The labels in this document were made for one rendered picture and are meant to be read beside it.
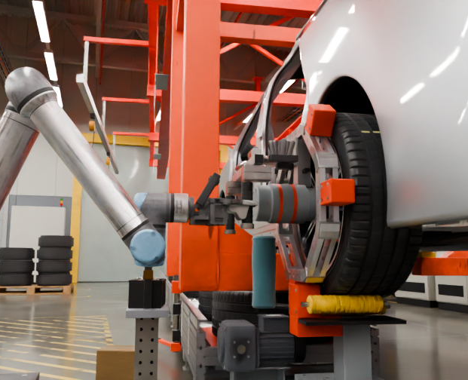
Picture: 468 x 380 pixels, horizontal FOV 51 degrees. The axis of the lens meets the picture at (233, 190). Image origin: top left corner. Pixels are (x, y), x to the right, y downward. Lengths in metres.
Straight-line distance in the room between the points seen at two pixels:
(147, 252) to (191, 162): 0.90
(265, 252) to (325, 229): 0.37
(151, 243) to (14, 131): 0.53
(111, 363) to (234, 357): 0.99
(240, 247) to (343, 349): 0.66
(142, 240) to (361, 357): 0.88
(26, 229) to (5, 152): 11.18
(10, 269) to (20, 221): 2.91
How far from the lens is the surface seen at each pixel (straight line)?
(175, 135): 4.17
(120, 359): 2.76
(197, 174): 2.14
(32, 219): 12.70
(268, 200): 1.67
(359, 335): 1.79
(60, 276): 9.91
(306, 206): 1.70
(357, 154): 1.53
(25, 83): 1.44
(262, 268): 1.80
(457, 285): 6.99
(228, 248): 2.14
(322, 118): 1.61
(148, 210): 1.46
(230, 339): 1.94
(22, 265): 10.00
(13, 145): 1.55
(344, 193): 1.43
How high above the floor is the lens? 0.65
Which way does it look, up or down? 8 degrees up
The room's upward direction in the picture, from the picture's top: straight up
